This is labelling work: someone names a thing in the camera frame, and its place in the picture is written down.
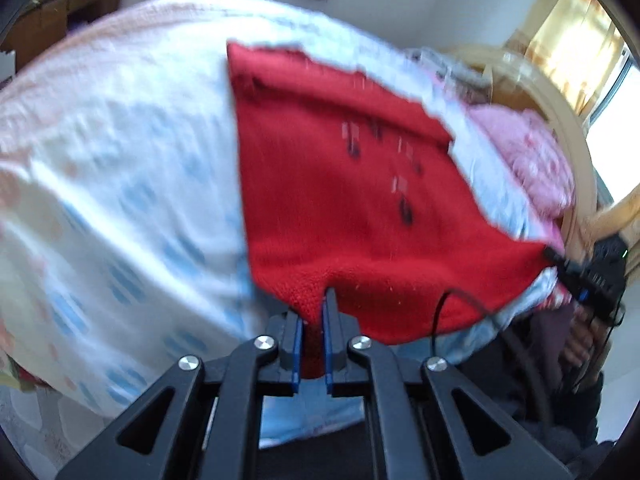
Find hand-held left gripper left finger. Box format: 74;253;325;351
55;310;305;480

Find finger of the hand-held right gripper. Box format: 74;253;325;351
542;245;584;282

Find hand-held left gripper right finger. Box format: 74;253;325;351
320;287;574;480

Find red embroidered knit sweater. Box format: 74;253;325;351
226;41;562;379

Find person's right hand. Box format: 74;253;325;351
562;305;604;377

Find pink pillow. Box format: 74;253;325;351
469;107;577;217

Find cream wooden headboard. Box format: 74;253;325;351
440;44;627;262

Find large side window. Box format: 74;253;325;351
584;42;640;202

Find person's dark pants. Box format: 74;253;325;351
257;305;619;480

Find yellow curtain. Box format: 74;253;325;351
529;0;627;117

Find white patterned pillow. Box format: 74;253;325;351
404;47;482;92

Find bed with printed sheet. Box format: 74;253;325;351
0;0;572;449

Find red floral bedding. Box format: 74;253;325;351
0;349;47;394

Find brown wooden desk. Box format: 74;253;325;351
0;0;127;72

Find black cable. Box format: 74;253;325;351
430;287;557;432

